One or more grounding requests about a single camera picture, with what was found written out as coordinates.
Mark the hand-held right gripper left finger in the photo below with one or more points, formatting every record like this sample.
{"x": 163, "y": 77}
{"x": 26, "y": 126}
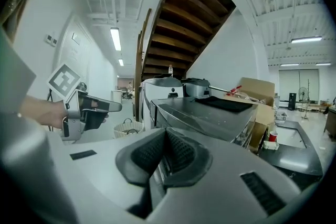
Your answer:
{"x": 110, "y": 173}

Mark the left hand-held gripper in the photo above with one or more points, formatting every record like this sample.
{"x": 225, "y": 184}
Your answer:
{"x": 71, "y": 110}

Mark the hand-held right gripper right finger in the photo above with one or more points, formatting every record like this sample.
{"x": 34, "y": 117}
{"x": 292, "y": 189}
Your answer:
{"x": 215, "y": 186}

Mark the person's left forearm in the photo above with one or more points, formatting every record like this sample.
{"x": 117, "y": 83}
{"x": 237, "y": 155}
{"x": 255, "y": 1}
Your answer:
{"x": 44, "y": 112}

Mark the white and grey machine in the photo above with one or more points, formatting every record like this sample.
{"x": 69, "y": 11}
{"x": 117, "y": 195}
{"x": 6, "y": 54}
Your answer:
{"x": 157, "y": 97}

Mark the large black machine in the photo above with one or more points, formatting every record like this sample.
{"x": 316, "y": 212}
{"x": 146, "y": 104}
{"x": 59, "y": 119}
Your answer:
{"x": 199, "y": 120}

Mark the woven laundry basket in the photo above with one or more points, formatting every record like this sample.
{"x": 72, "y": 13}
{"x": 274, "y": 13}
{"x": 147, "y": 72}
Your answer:
{"x": 128, "y": 129}

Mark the long ceiling light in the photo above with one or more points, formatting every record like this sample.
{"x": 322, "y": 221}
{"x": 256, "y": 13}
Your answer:
{"x": 306, "y": 40}
{"x": 121, "y": 62}
{"x": 115, "y": 39}

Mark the clear bottle with red label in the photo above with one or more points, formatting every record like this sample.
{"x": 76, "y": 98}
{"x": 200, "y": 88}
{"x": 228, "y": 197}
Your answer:
{"x": 170, "y": 71}

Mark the white soap dish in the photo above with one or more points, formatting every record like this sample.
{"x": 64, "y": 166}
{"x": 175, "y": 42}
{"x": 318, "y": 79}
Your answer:
{"x": 271, "y": 145}

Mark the red cup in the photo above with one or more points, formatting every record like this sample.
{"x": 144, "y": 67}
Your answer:
{"x": 273, "y": 137}

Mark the black mat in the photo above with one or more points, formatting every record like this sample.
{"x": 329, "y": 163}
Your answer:
{"x": 225, "y": 104}

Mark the silver cooking pot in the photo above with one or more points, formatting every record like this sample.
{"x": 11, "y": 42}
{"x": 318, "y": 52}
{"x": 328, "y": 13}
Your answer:
{"x": 195, "y": 87}

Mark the black low table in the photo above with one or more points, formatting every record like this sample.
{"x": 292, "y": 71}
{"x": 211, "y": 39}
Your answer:
{"x": 294, "y": 157}

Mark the metal rod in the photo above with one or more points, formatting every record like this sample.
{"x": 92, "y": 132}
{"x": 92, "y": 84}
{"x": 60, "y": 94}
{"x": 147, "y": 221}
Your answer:
{"x": 219, "y": 89}

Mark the cardboard box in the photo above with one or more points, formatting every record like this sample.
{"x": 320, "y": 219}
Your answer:
{"x": 258, "y": 91}

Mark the wooden staircase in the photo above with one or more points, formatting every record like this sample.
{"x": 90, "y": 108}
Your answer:
{"x": 183, "y": 29}

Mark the black speaker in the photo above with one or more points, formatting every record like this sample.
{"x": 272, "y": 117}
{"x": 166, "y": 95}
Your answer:
{"x": 292, "y": 101}

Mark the coat stand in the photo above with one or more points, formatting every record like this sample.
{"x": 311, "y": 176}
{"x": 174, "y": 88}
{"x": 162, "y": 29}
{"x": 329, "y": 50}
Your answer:
{"x": 306, "y": 99}

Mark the standing fan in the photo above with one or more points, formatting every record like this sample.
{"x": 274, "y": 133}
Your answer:
{"x": 303, "y": 93}

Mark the brown wooden desk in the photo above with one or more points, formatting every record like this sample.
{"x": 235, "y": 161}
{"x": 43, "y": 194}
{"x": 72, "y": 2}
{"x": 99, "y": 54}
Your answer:
{"x": 331, "y": 123}

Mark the white wall switch panel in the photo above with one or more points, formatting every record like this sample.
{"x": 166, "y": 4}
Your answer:
{"x": 50, "y": 39}

